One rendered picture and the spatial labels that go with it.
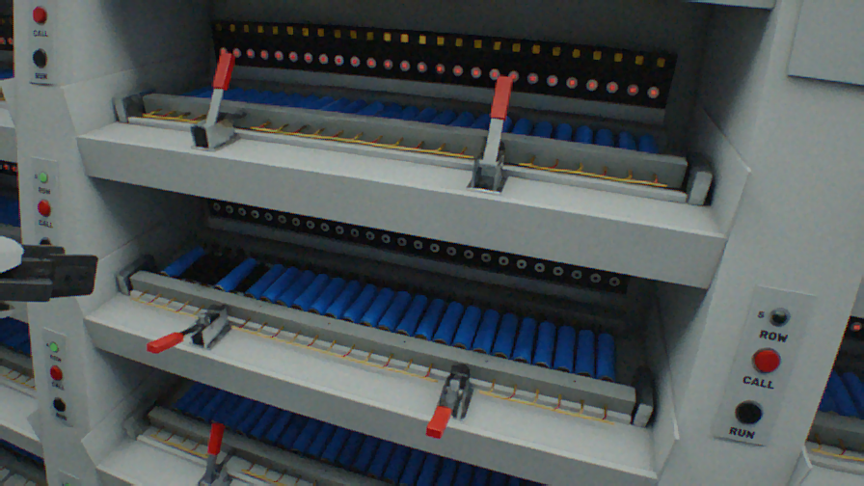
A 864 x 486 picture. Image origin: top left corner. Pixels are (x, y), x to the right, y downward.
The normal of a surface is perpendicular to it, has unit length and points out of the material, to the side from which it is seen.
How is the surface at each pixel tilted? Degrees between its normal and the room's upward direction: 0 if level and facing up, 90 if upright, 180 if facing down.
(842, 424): 18
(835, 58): 90
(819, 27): 90
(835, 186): 90
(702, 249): 108
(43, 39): 90
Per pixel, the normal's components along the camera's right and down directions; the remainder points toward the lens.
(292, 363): 0.04, -0.86
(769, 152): -0.27, 0.18
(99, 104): 0.96, 0.18
